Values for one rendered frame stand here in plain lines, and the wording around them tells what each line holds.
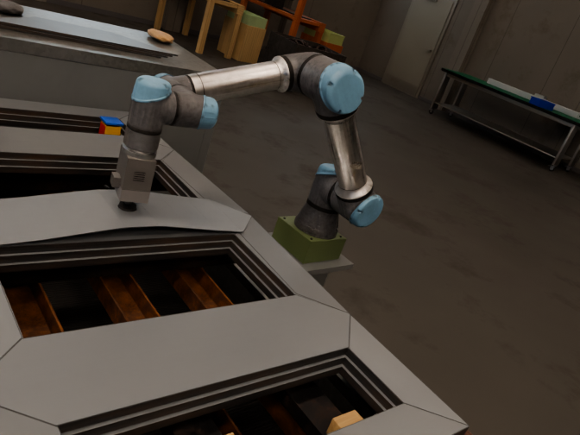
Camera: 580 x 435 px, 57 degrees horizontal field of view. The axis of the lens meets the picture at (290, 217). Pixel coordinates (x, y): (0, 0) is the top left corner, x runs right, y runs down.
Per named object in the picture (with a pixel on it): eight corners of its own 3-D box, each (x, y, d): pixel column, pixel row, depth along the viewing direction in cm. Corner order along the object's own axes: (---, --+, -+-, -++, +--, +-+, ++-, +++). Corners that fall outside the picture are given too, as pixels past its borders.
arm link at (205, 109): (203, 87, 128) (160, 80, 121) (224, 103, 120) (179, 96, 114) (195, 119, 131) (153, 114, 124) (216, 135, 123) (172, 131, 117)
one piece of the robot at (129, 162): (110, 125, 118) (97, 191, 125) (116, 141, 112) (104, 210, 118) (154, 131, 123) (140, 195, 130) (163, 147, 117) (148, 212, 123)
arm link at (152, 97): (181, 89, 113) (142, 82, 108) (170, 137, 117) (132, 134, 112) (167, 77, 118) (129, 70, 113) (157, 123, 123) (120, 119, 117)
